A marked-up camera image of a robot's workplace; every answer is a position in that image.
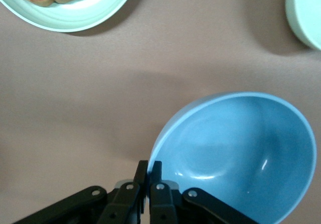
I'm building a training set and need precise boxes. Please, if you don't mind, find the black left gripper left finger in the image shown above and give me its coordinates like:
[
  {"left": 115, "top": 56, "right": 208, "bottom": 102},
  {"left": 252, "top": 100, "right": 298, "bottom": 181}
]
[{"left": 97, "top": 160, "right": 148, "bottom": 224}]

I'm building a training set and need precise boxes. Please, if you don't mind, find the blue bowl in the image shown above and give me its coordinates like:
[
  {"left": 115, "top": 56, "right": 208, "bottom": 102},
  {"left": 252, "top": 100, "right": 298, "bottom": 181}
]
[{"left": 148, "top": 91, "right": 317, "bottom": 224}]

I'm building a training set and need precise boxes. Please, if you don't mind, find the pale mint bowl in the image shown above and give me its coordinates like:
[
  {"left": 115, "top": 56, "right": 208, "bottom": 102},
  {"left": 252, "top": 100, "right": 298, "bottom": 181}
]
[{"left": 285, "top": 0, "right": 321, "bottom": 51}]

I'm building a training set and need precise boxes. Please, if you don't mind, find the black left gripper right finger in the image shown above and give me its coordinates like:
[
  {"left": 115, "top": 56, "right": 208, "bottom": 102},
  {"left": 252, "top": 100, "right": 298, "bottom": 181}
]
[{"left": 149, "top": 160, "right": 180, "bottom": 224}]

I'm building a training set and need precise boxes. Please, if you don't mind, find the mint green plate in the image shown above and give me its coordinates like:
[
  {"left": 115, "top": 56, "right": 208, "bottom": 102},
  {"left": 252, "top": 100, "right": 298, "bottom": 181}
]
[{"left": 0, "top": 0, "right": 138, "bottom": 33}]

